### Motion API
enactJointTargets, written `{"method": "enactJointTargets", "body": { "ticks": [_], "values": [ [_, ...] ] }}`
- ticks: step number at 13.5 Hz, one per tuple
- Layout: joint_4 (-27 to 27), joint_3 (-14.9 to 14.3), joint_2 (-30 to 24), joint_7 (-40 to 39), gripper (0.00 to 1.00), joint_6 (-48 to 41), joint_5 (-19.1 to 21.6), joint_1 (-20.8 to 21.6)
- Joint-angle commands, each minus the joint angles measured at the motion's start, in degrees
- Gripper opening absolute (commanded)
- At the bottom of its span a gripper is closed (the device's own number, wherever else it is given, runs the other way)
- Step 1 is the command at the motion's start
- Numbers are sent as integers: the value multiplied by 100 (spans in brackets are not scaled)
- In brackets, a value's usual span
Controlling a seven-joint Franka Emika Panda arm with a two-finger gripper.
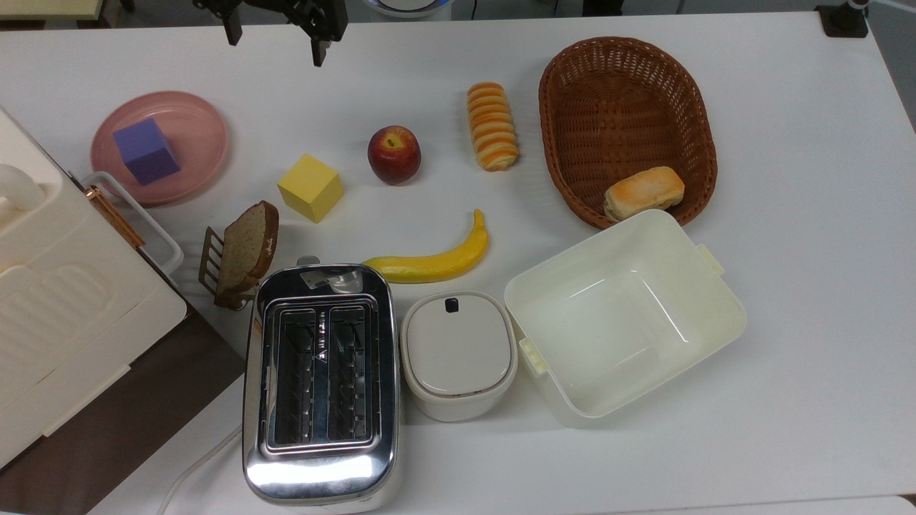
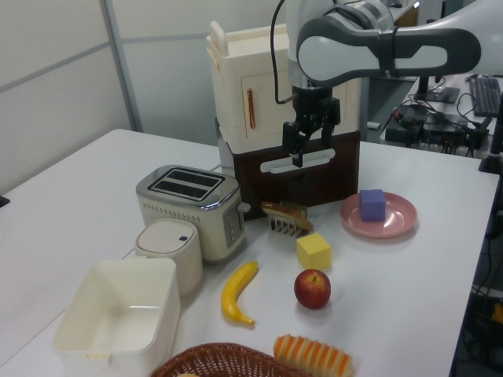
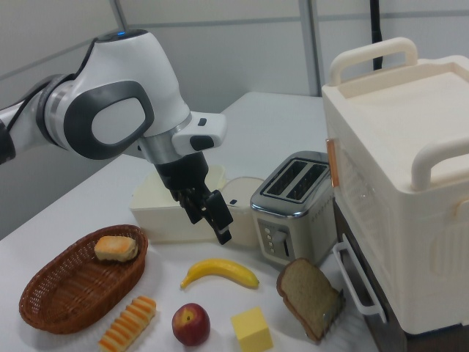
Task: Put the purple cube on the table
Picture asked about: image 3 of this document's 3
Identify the yellow banana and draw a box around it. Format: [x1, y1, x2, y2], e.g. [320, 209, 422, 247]
[180, 258, 260, 290]

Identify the brown wicker basket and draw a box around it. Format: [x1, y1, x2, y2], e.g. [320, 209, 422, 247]
[18, 224, 149, 335]

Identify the silver two-slot toaster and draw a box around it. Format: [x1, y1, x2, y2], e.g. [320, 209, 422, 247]
[249, 150, 336, 268]

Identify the white rectangular plastic box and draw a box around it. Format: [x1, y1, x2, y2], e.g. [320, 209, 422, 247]
[128, 164, 226, 245]

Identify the toasted bread roll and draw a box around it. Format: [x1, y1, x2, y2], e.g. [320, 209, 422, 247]
[94, 235, 139, 263]

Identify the white drawer handle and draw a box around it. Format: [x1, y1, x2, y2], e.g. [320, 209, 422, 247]
[332, 234, 388, 324]

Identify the black pole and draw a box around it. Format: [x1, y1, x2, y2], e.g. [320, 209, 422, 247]
[367, 0, 386, 71]

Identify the small white lidded bin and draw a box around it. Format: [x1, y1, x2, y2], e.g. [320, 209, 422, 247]
[221, 176, 266, 251]

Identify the copper door handle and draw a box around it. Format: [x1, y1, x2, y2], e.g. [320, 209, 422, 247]
[325, 138, 341, 189]

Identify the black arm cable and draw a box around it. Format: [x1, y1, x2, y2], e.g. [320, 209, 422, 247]
[0, 86, 41, 130]

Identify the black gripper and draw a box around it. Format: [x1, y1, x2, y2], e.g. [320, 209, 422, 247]
[153, 151, 235, 246]

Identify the dark brown cabinet drawer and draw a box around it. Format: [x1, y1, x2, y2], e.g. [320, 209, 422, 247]
[331, 199, 413, 352]

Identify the orange striped toy pastry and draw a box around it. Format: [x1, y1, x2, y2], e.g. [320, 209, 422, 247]
[97, 296, 158, 352]

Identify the brown bread slice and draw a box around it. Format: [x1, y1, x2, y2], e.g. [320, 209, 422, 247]
[276, 257, 346, 344]

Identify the yellow foam cube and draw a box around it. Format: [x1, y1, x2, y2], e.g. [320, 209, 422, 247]
[230, 307, 274, 352]

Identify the cream toy kitchen cabinet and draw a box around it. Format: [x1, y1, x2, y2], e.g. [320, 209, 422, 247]
[321, 36, 469, 337]

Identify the red apple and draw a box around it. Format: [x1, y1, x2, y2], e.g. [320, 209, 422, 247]
[171, 302, 212, 347]

